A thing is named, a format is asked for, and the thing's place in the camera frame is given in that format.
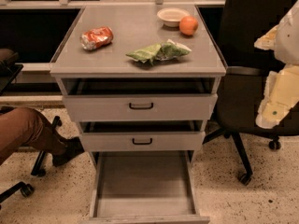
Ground black office chair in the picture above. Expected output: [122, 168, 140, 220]
[199, 0, 299, 185]
[0, 115, 63, 211]

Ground black shoe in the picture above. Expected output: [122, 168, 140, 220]
[52, 137, 84, 167]

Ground bottom grey open drawer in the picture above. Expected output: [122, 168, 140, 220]
[81, 151, 210, 224]

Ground white paper bowl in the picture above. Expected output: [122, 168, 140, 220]
[157, 7, 189, 28]

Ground black office chair right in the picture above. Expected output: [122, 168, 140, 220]
[199, 0, 299, 185]

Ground grey drawer cabinet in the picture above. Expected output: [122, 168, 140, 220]
[50, 4, 228, 161]

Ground top grey drawer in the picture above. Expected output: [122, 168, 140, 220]
[63, 78, 217, 121]

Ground red crumpled chip bag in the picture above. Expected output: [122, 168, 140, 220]
[80, 26, 113, 50]

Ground middle grey drawer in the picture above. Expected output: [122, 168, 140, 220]
[80, 120, 205, 151]

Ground orange fruit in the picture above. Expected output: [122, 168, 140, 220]
[179, 16, 198, 35]

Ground person leg brown trousers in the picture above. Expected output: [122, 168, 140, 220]
[0, 107, 66, 165]

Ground green jalapeno chip bag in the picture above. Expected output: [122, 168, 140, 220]
[127, 39, 192, 64]

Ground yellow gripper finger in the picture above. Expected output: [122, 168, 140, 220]
[254, 26, 278, 50]
[255, 64, 299, 129]

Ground black office chair left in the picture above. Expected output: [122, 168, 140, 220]
[0, 115, 63, 211]

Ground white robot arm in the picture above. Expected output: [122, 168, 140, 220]
[254, 1, 299, 129]

